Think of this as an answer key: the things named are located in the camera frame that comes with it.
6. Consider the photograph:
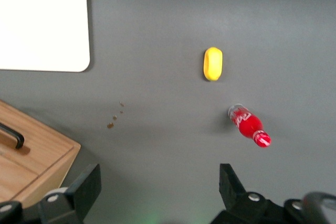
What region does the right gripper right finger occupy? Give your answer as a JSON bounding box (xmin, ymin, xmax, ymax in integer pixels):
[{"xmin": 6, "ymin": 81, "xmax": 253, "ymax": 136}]
[{"xmin": 212, "ymin": 163, "xmax": 271, "ymax": 224}]

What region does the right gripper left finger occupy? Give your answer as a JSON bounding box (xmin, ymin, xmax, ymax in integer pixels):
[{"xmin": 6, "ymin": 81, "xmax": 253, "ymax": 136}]
[{"xmin": 38, "ymin": 163, "xmax": 102, "ymax": 224}]

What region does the red coke bottle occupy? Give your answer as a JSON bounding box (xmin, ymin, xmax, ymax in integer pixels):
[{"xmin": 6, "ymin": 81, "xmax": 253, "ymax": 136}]
[{"xmin": 227, "ymin": 103, "xmax": 271, "ymax": 148}]

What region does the white rectangular tray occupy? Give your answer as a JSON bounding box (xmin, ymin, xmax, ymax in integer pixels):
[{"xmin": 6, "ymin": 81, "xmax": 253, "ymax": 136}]
[{"xmin": 0, "ymin": 0, "xmax": 91, "ymax": 73}]

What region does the wooden drawer cabinet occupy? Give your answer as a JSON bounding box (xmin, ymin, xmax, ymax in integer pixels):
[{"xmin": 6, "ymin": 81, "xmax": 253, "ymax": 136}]
[{"xmin": 0, "ymin": 99, "xmax": 81, "ymax": 208}]

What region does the wooden drawer front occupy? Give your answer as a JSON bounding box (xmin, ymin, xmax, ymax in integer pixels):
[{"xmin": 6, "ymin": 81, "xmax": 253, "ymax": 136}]
[
  {"xmin": 0, "ymin": 154, "xmax": 40, "ymax": 204},
  {"xmin": 0, "ymin": 99, "xmax": 81, "ymax": 176}
]

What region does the yellow plastic toy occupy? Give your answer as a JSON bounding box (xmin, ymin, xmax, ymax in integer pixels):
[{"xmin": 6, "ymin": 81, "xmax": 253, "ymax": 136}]
[{"xmin": 203, "ymin": 47, "xmax": 224, "ymax": 82}]

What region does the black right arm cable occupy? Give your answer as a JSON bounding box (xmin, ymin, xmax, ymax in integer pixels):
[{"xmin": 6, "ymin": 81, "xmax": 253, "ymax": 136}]
[{"xmin": 301, "ymin": 191, "xmax": 336, "ymax": 224}]

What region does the black metal drawer handle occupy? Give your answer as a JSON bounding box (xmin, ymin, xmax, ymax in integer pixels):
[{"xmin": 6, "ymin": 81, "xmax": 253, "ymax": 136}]
[{"xmin": 0, "ymin": 122, "xmax": 25, "ymax": 150}]

